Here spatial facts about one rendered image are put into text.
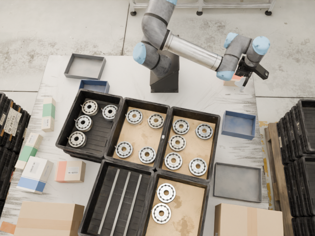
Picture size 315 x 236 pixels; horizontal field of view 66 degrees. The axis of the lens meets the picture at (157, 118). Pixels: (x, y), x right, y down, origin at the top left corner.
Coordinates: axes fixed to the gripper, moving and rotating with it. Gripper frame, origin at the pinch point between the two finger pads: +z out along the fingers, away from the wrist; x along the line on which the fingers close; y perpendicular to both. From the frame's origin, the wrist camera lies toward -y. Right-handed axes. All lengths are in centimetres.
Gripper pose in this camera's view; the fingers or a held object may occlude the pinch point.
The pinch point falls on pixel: (244, 80)
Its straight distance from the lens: 150.0
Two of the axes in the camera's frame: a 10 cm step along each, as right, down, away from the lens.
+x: -3.6, 8.9, -2.8
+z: 0.5, 3.2, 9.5
